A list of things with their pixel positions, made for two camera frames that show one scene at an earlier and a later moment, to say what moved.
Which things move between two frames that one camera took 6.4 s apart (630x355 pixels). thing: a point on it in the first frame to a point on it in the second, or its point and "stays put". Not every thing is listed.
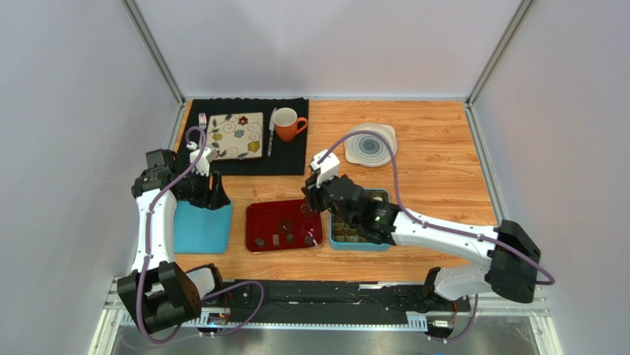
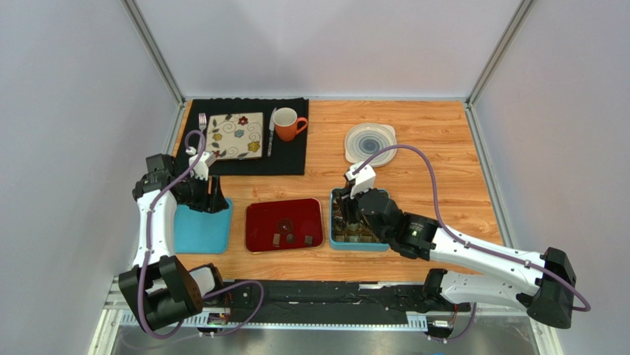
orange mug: (286, 123) stays put
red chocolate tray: (282, 225) stays put
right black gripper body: (315, 197) to (347, 211)
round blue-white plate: (369, 149) stays put
